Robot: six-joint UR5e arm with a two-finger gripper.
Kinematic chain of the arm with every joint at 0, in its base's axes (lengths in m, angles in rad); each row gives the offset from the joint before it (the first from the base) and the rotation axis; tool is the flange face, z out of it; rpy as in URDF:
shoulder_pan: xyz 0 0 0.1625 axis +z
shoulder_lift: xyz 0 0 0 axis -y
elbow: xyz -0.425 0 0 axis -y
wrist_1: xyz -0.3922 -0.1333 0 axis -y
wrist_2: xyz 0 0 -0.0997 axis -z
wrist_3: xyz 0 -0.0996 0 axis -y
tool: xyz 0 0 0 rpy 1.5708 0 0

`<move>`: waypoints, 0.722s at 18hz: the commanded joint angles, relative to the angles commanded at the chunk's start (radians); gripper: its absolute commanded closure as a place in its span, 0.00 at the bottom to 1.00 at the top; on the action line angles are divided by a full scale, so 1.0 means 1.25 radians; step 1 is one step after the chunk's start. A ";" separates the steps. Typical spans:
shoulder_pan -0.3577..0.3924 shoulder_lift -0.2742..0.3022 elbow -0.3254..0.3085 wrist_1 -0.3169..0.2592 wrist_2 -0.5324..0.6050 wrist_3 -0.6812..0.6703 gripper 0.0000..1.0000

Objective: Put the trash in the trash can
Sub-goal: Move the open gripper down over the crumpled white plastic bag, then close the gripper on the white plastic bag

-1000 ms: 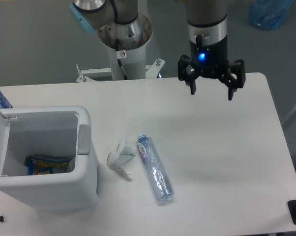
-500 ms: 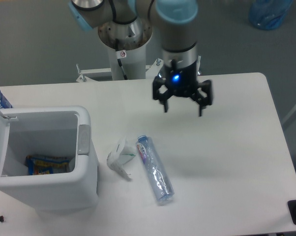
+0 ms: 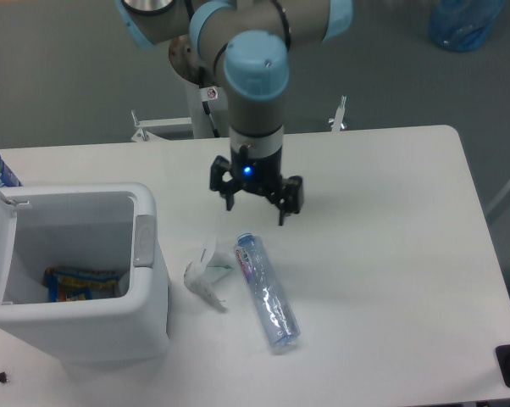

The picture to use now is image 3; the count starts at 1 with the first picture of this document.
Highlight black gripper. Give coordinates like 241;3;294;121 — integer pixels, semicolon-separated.
209;148;303;226

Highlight white plastic bag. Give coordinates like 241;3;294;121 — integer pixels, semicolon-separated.
183;236;236;313

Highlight clear plastic water bottle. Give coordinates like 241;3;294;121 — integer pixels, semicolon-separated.
234;232;301;355

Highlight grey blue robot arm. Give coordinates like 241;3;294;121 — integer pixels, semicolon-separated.
116;1;353;219

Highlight white trash can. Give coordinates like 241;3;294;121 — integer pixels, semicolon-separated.
0;183;169;363

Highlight colourful snack wrapper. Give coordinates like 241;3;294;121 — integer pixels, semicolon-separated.
43;266;121;303

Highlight blue plastic bag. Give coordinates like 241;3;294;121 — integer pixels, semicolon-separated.
428;0;506;53

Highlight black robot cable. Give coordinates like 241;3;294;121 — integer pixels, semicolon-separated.
197;66;221;139

